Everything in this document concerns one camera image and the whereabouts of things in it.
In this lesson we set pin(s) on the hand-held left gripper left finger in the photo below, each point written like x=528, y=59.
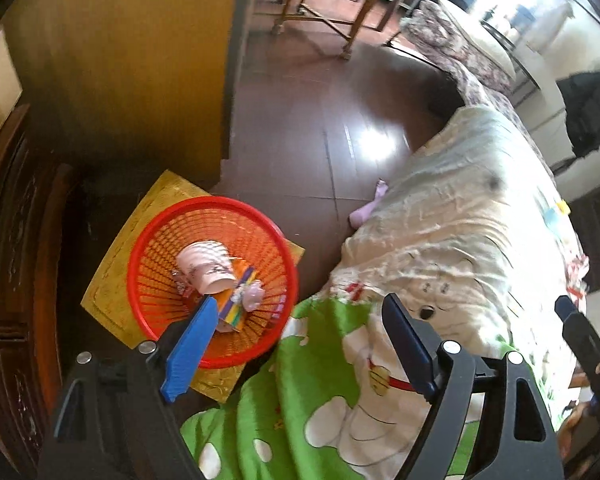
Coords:
x=190, y=355

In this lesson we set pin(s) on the light wooden cabinet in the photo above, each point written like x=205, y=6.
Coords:
x=130, y=60

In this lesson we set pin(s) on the white paper cup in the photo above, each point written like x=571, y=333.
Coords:
x=205, y=265

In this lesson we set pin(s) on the carved back wooden chair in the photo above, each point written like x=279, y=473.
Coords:
x=360, y=15

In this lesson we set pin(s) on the folded floral quilt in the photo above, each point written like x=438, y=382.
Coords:
x=445, y=35

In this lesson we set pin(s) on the yellow foam fruit net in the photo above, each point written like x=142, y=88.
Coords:
x=562, y=206

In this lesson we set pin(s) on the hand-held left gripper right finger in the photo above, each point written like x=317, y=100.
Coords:
x=407, y=345

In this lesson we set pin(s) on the light blue packet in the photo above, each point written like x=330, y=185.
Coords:
x=551, y=216

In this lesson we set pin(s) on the black coat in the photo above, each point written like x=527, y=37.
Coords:
x=590, y=110

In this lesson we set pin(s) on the yellow mat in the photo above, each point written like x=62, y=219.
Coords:
x=125, y=220

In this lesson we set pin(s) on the cartoon printed blanket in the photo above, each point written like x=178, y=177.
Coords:
x=455, y=200

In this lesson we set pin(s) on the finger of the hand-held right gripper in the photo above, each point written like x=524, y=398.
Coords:
x=587, y=345

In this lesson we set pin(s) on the black metal bed frame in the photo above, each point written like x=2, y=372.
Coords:
x=522, y=72

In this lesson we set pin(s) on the red plastic basket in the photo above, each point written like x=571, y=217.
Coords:
x=155, y=240

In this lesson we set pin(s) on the pink white wrapper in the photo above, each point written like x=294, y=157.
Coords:
x=250, y=295

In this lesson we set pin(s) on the cream pillow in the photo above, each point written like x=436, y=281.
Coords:
x=485, y=45

